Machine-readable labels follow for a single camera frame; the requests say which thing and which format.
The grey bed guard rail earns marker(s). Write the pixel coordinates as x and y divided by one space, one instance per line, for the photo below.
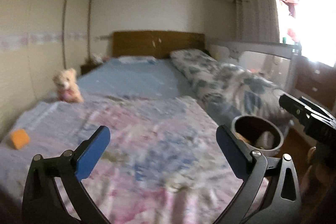
274 61

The wooden headboard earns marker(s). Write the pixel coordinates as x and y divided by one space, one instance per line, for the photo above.
158 44

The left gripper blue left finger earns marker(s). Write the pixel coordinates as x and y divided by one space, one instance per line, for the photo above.
88 153

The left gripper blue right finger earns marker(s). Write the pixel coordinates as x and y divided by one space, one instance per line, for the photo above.
235 151

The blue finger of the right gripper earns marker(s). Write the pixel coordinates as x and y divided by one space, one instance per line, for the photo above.
295 107

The white round trash bin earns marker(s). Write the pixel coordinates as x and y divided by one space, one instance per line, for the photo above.
251 127

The person's right hand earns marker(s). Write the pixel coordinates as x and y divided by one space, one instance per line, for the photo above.
317 180

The brown drawer cabinet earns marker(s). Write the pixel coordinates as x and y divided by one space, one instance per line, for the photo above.
316 80

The floral pink blanket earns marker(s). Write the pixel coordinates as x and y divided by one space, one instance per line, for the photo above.
162 165

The grey patterned duvet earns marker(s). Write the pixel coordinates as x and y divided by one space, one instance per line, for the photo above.
227 91

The blue bed sheet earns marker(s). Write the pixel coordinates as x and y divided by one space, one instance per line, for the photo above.
157 80

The cream teddy bear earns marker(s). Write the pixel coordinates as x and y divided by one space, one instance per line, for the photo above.
66 86

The white foam block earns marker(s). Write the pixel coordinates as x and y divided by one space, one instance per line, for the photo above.
265 141

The blue white pillow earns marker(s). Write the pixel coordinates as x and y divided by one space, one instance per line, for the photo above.
137 59

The grey curtain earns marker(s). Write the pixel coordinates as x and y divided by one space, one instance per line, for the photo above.
257 21

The white sliding wardrobe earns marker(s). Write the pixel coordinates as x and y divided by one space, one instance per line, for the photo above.
38 38

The white rabbit plush toy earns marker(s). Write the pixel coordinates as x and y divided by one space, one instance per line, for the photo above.
96 59

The dark wooden nightstand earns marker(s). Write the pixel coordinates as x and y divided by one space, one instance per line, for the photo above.
86 68

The orange foam fruit net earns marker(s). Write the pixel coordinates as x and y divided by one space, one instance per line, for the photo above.
19 138

